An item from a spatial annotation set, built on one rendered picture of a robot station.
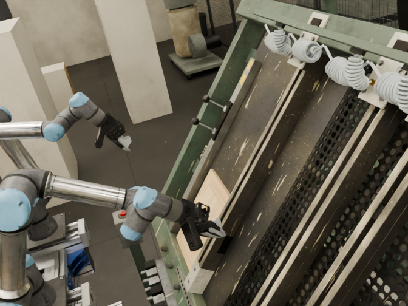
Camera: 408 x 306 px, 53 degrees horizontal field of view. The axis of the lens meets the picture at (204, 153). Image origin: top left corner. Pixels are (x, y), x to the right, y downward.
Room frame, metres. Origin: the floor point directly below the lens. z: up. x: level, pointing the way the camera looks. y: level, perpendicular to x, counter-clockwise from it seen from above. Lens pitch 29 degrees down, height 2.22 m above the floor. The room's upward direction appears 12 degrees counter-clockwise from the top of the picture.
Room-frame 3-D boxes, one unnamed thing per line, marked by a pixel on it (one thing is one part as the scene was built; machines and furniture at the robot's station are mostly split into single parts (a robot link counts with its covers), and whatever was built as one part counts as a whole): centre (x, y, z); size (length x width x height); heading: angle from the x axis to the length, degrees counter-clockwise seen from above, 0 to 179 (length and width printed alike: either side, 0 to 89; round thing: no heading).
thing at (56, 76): (6.46, 2.15, 0.36); 0.58 x 0.45 x 0.72; 101
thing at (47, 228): (1.71, 0.88, 1.09); 0.15 x 0.15 x 0.10
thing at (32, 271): (1.22, 0.78, 1.20); 0.13 x 0.12 x 0.14; 2
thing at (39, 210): (1.72, 0.88, 1.20); 0.13 x 0.12 x 0.14; 166
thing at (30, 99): (4.04, 1.76, 0.88); 0.90 x 0.60 x 1.75; 11
